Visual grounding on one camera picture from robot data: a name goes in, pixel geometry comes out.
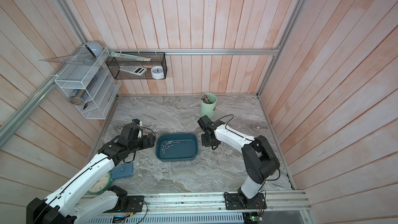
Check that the metal roll in rack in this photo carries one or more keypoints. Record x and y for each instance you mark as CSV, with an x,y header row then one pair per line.
x,y
78,97

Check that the mint green cup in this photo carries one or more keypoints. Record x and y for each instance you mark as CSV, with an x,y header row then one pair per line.
x,y
209,109

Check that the white tape roll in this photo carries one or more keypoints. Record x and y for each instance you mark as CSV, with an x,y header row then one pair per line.
x,y
157,72

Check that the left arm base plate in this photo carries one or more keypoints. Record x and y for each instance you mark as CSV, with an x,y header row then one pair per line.
x,y
132,204

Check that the pile of silver screws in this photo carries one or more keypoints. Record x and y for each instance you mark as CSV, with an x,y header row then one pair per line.
x,y
168,145

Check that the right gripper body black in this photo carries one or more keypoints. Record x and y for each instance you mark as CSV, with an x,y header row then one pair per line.
x,y
206,142

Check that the clear triangle ruler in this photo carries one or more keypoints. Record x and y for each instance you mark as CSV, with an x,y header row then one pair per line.
x,y
79,59

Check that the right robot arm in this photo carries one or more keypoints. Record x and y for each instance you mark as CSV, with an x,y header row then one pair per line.
x,y
259,159

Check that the white wire shelf rack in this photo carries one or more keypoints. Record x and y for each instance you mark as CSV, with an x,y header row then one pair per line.
x,y
96,79

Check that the white calculator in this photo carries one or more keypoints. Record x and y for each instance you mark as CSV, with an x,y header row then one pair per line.
x,y
133,69

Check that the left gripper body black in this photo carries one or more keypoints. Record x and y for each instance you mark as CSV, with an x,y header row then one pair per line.
x,y
141,143

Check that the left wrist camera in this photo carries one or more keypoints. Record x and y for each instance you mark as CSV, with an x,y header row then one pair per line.
x,y
137,122

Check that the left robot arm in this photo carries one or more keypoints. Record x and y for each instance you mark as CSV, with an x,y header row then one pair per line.
x,y
61,206

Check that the teal plastic storage tray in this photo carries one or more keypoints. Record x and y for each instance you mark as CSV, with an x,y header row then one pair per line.
x,y
187,150

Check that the aluminium front rail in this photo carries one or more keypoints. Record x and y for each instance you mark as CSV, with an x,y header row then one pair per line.
x,y
213,202

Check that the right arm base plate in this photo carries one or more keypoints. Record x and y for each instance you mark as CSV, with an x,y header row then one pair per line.
x,y
238,201

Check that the green ruler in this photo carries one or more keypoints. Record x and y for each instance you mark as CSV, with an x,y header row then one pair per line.
x,y
127,56

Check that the green wall clock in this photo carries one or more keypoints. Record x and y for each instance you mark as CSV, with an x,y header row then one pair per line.
x,y
101,185

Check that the black mesh wall basket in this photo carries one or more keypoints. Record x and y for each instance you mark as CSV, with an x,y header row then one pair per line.
x,y
137,65

